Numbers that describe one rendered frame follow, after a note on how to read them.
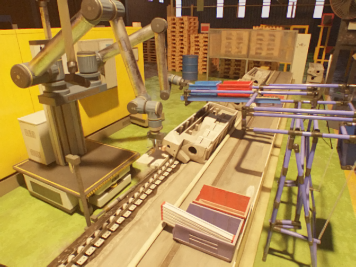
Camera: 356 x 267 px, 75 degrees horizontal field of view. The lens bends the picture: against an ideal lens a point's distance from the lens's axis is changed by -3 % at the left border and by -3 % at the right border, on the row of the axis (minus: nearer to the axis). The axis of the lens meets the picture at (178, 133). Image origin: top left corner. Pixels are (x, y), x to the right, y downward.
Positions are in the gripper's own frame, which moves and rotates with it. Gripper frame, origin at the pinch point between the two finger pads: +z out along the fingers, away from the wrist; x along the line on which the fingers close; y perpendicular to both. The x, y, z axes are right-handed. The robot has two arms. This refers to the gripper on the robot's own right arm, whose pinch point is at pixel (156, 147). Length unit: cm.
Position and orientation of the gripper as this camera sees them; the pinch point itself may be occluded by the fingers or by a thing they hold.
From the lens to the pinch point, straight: 199.4
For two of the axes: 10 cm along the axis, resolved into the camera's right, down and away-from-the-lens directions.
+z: 0.0, 9.1, 4.1
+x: 8.9, 1.8, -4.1
